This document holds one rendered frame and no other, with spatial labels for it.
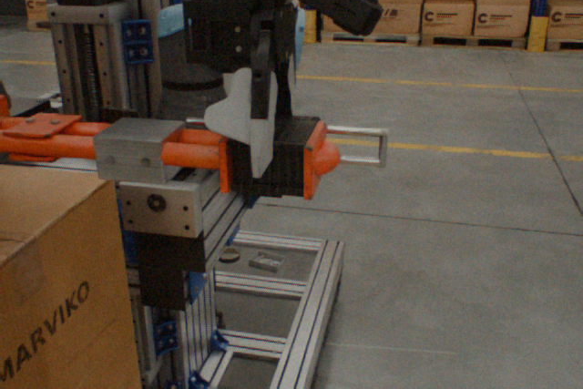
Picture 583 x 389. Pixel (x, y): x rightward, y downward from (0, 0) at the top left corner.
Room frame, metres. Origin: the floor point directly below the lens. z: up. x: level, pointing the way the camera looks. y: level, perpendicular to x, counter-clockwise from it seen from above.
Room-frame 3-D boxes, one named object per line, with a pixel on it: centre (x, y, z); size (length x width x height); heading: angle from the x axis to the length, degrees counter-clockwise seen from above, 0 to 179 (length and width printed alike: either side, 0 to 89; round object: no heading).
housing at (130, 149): (0.56, 0.14, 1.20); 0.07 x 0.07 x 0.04; 77
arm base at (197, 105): (1.12, 0.18, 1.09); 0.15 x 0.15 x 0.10
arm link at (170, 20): (1.12, 0.17, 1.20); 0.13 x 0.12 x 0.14; 92
